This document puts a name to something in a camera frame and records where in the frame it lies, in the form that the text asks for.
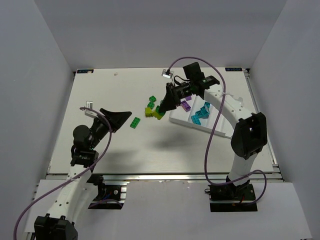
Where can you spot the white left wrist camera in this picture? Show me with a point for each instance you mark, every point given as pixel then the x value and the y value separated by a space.
pixel 88 111

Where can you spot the green lego brick top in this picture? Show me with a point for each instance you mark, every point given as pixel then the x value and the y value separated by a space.
pixel 152 99

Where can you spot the blue decorated lego brick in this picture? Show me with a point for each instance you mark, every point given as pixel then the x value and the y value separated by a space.
pixel 207 106

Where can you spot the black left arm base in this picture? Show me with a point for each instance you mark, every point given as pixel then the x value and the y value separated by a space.
pixel 111 194

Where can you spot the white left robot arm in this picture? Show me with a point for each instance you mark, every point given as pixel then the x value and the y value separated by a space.
pixel 79 190

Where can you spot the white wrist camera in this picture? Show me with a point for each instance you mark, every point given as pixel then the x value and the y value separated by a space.
pixel 167 74
pixel 88 111

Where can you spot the green lego plate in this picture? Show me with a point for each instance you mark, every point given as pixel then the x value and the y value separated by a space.
pixel 135 122

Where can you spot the green and yellow lego stack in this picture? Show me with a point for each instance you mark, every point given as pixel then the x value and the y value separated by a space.
pixel 157 114

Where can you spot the blue label right corner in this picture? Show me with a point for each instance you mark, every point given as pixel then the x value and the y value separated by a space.
pixel 233 69

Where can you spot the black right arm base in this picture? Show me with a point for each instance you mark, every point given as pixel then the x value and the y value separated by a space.
pixel 231 199

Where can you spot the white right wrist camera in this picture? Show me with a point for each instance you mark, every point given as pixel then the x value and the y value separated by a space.
pixel 167 74

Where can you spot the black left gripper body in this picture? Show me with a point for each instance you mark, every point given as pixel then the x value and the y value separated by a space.
pixel 105 119

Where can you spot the yellow-green lego brick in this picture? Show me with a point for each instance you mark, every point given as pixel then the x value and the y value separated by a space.
pixel 148 112

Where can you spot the teal square lego brick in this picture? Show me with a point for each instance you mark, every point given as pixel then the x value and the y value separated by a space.
pixel 202 114

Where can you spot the blue label corner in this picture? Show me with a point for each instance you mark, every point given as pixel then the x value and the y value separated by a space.
pixel 233 69
pixel 84 71

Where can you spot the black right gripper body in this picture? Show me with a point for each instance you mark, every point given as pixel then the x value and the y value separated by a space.
pixel 170 92

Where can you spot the white compartment sorting tray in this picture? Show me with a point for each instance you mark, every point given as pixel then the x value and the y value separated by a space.
pixel 184 118

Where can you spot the blue label left corner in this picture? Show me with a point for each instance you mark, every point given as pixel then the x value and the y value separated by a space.
pixel 84 71

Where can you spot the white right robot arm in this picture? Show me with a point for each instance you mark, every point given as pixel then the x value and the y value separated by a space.
pixel 249 129

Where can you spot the teal long lego brick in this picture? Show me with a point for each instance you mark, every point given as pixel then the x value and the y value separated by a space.
pixel 195 120

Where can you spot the green lego brick middle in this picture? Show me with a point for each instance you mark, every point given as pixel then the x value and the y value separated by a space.
pixel 151 105

